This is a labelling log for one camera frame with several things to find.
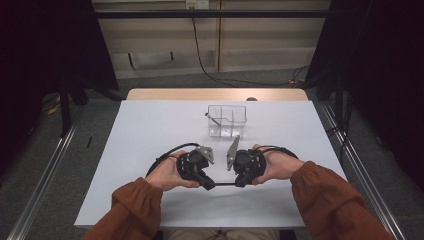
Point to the thin black pen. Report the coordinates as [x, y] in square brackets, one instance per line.
[212, 119]
[225, 183]

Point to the white table sheet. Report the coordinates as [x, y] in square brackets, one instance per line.
[140, 133]

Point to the wooden table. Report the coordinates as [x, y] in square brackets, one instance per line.
[186, 94]

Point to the clear plastic organizer box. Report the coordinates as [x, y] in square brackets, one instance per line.
[230, 128]

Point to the dark round table grommet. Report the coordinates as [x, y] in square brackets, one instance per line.
[251, 99]

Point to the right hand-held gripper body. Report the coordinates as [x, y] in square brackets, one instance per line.
[250, 163]

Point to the black stand post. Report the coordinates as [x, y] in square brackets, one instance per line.
[65, 110]
[339, 106]

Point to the aluminium floor rail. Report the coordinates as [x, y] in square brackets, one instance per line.
[376, 200]
[43, 180]

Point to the person's left hand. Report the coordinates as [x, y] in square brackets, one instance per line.
[165, 175]

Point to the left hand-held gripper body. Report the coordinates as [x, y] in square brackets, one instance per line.
[191, 163]

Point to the white wall socket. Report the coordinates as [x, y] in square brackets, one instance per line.
[197, 4]

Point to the person's right hand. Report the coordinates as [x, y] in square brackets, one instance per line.
[280, 166]

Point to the black horizontal bar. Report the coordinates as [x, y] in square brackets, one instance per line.
[206, 14]

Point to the black curtain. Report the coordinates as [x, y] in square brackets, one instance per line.
[40, 50]
[383, 66]

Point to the small black floor item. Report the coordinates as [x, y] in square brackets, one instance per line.
[89, 142]

